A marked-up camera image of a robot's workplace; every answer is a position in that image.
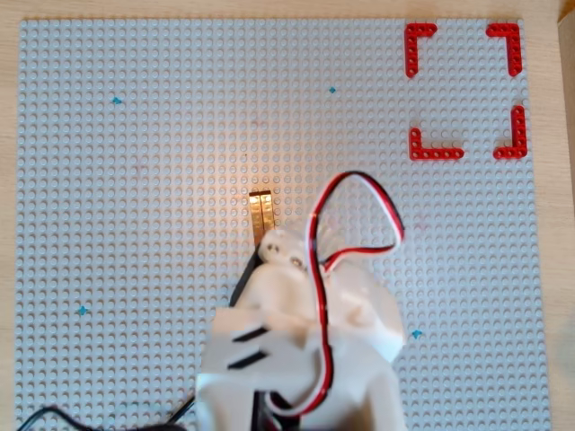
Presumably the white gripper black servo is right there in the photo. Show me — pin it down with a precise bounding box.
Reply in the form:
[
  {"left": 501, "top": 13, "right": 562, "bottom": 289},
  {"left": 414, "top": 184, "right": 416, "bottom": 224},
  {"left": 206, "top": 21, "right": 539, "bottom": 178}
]
[{"left": 256, "top": 228, "right": 311, "bottom": 275}]

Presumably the brown lego beam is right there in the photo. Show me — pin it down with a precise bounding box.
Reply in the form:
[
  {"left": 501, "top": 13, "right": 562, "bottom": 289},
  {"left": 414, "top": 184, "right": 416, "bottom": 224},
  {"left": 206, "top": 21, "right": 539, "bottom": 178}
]
[{"left": 248, "top": 189, "right": 276, "bottom": 247}]

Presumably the grey lego baseplate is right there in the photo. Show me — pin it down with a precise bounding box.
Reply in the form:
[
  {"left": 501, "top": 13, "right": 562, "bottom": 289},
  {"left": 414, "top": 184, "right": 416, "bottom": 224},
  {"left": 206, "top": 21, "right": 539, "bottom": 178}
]
[{"left": 15, "top": 17, "right": 553, "bottom": 431}]

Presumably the red L-shaped lego beam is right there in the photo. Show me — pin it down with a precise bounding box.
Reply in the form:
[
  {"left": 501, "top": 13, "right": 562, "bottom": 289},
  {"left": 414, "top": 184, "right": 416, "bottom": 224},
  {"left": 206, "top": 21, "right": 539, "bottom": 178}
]
[
  {"left": 409, "top": 127, "right": 464, "bottom": 162},
  {"left": 403, "top": 22, "right": 438, "bottom": 76},
  {"left": 492, "top": 104, "right": 527, "bottom": 160},
  {"left": 486, "top": 22, "right": 525, "bottom": 77}
]

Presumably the black camera cable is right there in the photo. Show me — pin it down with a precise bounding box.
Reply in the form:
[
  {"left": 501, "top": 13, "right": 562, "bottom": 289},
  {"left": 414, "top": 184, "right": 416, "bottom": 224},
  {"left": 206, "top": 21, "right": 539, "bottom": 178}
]
[{"left": 16, "top": 392, "right": 199, "bottom": 431}]

